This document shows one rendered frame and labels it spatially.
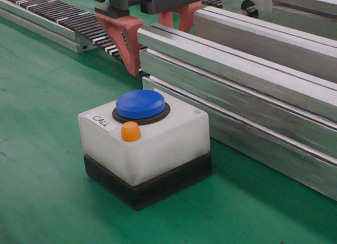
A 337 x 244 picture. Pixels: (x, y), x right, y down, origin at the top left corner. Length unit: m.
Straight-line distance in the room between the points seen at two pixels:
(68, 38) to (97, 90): 0.17
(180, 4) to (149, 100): 0.21
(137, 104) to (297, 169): 0.14
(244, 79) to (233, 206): 0.11
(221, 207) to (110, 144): 0.10
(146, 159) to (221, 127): 0.11
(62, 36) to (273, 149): 0.44
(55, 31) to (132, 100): 0.42
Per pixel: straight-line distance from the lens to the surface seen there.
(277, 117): 0.51
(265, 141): 0.54
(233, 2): 0.82
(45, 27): 0.94
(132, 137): 0.47
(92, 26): 0.84
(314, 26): 0.73
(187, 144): 0.51
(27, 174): 0.58
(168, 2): 0.69
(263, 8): 0.78
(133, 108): 0.50
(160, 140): 0.49
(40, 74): 0.80
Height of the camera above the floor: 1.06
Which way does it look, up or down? 26 degrees down
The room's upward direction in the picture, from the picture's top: 5 degrees counter-clockwise
